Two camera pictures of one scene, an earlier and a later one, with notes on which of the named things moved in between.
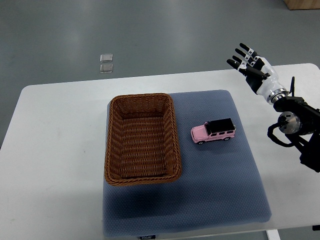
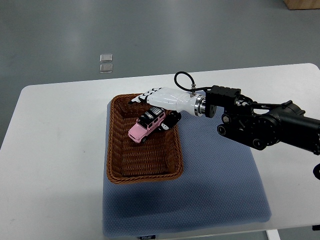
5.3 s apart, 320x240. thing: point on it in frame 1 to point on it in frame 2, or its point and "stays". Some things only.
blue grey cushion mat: (220, 185) stays
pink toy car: (223, 129) to (146, 124)
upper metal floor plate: (106, 58) stays
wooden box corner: (302, 4) stays
